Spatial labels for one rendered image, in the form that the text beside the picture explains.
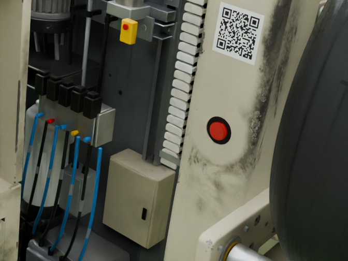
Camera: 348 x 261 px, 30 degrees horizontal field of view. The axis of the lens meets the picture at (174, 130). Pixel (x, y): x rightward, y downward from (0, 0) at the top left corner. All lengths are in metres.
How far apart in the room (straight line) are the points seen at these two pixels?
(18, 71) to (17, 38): 0.05
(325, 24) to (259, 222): 0.44
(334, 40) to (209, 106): 0.36
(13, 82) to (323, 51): 0.52
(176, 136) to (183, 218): 0.14
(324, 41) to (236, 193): 0.39
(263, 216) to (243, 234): 0.06
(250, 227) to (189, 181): 0.13
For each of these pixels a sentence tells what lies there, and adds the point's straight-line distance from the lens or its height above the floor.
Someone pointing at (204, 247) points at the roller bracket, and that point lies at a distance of 0.97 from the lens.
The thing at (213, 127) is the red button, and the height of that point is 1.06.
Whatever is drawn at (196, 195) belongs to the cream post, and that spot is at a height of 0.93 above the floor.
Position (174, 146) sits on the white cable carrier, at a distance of 1.10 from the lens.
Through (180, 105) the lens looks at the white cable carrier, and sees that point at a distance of 1.06.
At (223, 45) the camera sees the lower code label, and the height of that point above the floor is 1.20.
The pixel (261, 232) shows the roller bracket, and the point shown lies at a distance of 1.11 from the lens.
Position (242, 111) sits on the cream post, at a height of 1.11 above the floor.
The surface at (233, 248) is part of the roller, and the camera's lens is 1.00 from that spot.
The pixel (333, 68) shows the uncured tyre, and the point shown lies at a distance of 0.70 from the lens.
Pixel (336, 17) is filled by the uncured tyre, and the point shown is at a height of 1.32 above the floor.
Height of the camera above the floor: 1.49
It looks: 25 degrees down
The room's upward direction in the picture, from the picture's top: 9 degrees clockwise
